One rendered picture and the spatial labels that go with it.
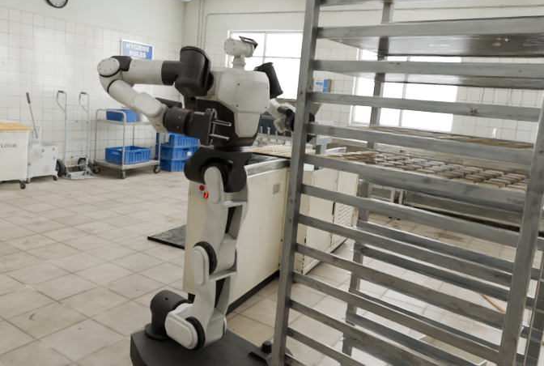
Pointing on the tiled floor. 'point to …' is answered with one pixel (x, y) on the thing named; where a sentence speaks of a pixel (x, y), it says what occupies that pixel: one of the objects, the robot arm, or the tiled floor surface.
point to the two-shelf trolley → (123, 146)
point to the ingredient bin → (13, 151)
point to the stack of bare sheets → (172, 237)
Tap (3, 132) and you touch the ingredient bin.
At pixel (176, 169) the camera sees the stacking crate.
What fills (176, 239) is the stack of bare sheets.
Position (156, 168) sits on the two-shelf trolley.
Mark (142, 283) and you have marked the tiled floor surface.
